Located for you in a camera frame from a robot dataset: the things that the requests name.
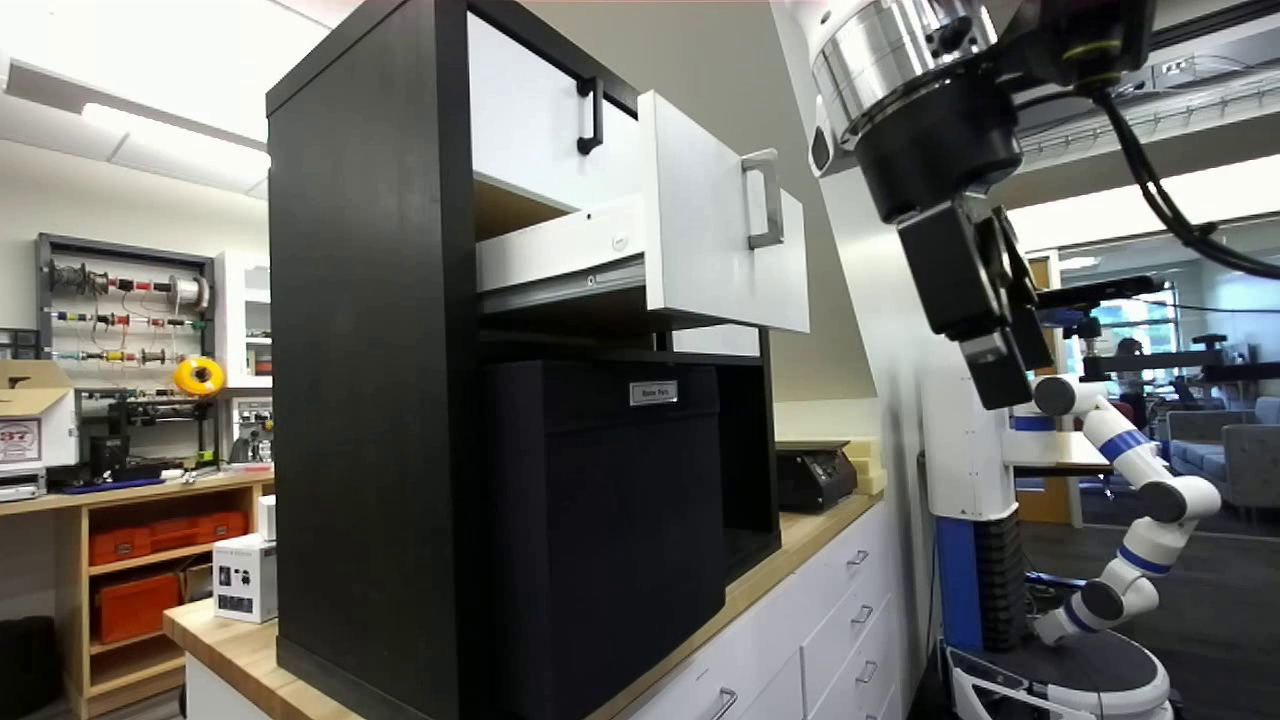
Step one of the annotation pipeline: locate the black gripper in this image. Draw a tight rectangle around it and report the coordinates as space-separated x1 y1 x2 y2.
854 77 1062 412

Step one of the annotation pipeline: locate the white drawer with handle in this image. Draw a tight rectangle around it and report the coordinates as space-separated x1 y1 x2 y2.
466 13 648 220
473 86 816 339

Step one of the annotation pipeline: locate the white blue mobile robot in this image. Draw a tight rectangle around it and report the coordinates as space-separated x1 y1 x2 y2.
918 270 1182 720

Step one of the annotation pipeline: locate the black desktop device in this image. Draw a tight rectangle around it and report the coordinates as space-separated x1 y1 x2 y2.
772 436 860 521

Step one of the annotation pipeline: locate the white base cabinet with drawers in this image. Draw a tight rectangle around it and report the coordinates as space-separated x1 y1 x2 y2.
164 475 913 720

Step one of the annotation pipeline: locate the white label on bin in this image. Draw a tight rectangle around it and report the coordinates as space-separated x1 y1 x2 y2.
625 377 686 412

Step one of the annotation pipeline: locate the black fabric storage bin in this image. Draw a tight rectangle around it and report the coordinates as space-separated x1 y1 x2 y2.
480 350 734 720

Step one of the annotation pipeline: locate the black shelf cabinet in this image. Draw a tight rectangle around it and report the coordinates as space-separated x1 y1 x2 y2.
264 0 784 720

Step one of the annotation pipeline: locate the white product box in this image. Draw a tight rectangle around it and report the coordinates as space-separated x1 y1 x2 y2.
208 526 281 626

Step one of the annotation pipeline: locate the yellow tape roll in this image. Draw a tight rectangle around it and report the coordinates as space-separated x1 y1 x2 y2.
169 350 232 402

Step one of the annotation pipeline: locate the long orange storage bin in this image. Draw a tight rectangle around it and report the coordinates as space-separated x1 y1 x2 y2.
88 506 254 573

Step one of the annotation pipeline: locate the black benchtop machine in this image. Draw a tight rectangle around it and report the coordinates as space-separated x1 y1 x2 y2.
73 389 208 493

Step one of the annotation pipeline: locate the grey pegboard tool rack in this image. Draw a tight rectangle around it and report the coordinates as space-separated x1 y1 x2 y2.
32 227 228 390

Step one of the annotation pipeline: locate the large orange storage bin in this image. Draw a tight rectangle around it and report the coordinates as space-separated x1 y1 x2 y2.
88 566 188 646

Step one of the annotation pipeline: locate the wooden workbench with shelves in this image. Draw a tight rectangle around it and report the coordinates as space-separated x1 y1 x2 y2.
0 461 281 720

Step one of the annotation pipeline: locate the brown cardboard box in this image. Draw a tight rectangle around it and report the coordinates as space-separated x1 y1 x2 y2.
0 356 80 418

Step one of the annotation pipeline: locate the white boxy appliance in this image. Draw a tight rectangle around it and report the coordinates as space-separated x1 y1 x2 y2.
0 382 85 506

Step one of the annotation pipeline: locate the black floor bin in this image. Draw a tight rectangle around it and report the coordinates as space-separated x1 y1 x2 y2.
0 613 70 720

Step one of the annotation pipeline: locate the black wrist camera block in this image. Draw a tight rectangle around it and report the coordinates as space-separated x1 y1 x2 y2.
997 0 1164 96

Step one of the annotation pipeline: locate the white closed drawer with handle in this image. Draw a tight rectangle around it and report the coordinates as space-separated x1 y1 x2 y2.
466 13 648 220

